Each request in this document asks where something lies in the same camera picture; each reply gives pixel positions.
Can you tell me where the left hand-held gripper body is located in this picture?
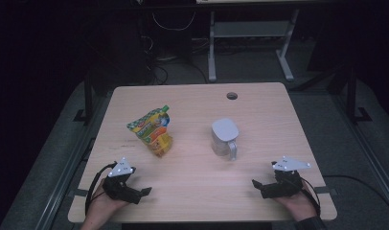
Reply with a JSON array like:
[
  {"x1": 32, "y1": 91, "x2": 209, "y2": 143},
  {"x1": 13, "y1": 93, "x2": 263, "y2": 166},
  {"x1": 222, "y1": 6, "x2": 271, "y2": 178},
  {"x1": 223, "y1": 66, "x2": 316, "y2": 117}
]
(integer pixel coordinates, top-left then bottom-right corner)
[{"x1": 102, "y1": 156, "x2": 143, "y2": 203}]

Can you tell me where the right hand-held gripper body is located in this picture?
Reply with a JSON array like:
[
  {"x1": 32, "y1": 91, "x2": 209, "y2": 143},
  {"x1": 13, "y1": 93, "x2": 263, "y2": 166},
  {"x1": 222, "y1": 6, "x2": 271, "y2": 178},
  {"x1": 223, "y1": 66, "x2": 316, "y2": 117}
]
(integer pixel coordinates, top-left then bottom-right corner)
[{"x1": 263, "y1": 155, "x2": 311, "y2": 198}]

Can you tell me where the yellow spout pouch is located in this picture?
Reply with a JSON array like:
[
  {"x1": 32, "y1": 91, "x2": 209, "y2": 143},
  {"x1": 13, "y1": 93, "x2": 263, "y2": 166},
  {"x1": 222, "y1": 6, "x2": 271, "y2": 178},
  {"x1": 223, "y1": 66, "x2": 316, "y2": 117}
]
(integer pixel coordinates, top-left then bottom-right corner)
[{"x1": 126, "y1": 104, "x2": 173, "y2": 158}]

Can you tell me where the person's right hand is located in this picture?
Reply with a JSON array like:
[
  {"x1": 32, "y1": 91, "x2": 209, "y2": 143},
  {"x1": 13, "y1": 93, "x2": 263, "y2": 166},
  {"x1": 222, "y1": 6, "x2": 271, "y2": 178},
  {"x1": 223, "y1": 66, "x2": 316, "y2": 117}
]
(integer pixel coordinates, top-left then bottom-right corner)
[{"x1": 273, "y1": 188, "x2": 319, "y2": 222}]

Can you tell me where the person's left hand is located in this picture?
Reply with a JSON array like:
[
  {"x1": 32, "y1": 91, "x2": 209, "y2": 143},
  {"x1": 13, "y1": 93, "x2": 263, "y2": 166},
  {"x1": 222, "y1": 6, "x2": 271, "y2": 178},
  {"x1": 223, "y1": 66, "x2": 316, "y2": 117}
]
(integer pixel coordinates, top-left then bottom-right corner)
[{"x1": 86, "y1": 177, "x2": 129, "y2": 222}]

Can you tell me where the black metal stand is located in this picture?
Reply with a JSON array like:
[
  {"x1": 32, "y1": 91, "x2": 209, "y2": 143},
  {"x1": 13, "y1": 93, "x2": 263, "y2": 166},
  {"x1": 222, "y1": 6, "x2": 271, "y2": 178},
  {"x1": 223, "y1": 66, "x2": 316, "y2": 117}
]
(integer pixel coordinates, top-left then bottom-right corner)
[
  {"x1": 73, "y1": 79, "x2": 95, "y2": 127},
  {"x1": 344, "y1": 62, "x2": 373, "y2": 125}
]

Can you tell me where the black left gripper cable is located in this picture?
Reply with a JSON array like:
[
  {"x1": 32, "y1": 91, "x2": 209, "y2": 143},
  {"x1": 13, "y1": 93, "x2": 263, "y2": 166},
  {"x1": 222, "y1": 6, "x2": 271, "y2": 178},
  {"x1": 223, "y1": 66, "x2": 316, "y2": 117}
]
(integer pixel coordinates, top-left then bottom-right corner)
[{"x1": 84, "y1": 162, "x2": 118, "y2": 216}]

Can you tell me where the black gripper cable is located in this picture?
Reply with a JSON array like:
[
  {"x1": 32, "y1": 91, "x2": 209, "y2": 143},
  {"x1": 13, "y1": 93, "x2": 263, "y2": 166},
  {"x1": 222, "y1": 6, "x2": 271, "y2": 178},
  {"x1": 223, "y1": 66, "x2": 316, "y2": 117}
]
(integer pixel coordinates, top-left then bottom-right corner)
[
  {"x1": 84, "y1": 162, "x2": 118, "y2": 216},
  {"x1": 298, "y1": 176, "x2": 322, "y2": 216}
]

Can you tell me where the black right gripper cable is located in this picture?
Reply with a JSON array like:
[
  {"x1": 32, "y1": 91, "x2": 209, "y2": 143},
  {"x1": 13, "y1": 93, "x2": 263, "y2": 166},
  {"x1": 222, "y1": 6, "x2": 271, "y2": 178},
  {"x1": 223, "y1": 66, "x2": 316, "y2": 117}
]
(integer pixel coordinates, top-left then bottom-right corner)
[{"x1": 298, "y1": 176, "x2": 322, "y2": 216}]

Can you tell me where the metal floor rail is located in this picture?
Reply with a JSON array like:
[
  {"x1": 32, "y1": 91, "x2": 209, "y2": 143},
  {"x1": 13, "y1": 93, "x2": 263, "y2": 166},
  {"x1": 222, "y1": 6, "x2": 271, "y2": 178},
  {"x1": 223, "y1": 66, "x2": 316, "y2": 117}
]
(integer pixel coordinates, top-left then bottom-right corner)
[
  {"x1": 332, "y1": 94, "x2": 389, "y2": 209},
  {"x1": 34, "y1": 92, "x2": 115, "y2": 230}
]

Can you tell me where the black floor cable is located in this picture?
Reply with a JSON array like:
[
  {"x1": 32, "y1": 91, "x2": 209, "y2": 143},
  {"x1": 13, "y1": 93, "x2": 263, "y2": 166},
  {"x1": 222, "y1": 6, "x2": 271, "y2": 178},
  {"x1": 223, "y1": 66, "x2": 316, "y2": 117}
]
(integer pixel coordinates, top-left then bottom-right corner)
[{"x1": 322, "y1": 173, "x2": 389, "y2": 207}]

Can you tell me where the white metal desk frame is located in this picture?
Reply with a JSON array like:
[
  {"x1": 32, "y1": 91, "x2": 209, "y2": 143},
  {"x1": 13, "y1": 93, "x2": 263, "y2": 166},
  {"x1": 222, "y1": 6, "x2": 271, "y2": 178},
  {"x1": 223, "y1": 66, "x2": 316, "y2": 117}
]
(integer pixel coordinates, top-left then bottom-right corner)
[{"x1": 207, "y1": 9, "x2": 301, "y2": 83}]

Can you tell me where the white hanging cable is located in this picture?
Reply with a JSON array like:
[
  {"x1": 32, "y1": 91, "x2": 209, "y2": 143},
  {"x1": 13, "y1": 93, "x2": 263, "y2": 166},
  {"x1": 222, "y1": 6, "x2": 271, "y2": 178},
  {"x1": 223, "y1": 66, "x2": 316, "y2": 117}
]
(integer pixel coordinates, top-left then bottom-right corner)
[{"x1": 151, "y1": 11, "x2": 196, "y2": 33}]

